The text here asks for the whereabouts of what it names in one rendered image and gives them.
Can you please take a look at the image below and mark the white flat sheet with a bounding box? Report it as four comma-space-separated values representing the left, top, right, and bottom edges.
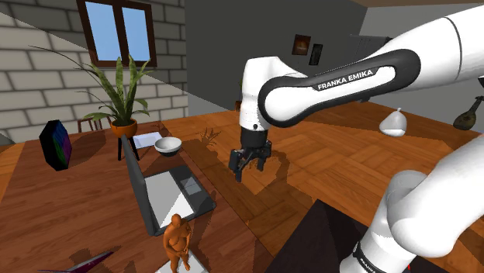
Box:
131, 131, 164, 150

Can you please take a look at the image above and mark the white flat book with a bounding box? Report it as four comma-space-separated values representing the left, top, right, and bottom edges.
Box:
154, 248, 209, 273

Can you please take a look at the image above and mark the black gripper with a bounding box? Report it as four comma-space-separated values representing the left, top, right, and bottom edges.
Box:
228, 126, 274, 184

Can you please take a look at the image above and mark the black hexagonal box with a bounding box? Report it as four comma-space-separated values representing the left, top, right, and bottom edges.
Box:
38, 119, 73, 172

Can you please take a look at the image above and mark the dark wall picture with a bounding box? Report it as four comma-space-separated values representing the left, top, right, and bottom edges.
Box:
308, 43, 324, 67

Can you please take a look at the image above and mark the green plant in orange pot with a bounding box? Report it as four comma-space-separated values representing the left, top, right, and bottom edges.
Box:
29, 45, 156, 140

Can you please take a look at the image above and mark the dark robot stand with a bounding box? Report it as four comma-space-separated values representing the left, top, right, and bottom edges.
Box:
264, 199, 451, 273

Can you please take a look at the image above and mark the dark grey open laptop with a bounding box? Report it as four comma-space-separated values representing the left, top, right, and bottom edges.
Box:
119, 133, 218, 237

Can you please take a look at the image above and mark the white bowl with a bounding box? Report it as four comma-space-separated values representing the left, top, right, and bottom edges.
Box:
154, 136, 183, 157

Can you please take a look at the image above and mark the brown mandolin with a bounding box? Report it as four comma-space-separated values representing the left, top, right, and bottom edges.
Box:
452, 95, 484, 132

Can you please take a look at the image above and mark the brown wall picture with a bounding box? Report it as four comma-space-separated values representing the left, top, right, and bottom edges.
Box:
291, 33, 312, 57

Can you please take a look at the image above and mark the brown framed window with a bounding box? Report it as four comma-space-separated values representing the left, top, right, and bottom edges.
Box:
76, 0, 158, 68

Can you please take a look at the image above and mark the white drop-shaped vase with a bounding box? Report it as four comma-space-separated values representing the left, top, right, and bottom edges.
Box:
379, 107, 409, 138

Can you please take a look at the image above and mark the purple grey flat thing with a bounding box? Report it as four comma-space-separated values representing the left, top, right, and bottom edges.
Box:
36, 251, 115, 273

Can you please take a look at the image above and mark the black plant stand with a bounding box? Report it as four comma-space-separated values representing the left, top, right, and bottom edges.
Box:
116, 136, 141, 162

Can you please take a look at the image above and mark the brown wooden chair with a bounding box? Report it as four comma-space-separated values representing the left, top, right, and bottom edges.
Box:
77, 116, 113, 133

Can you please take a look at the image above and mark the orange human figure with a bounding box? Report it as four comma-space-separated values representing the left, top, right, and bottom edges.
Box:
162, 213, 192, 273

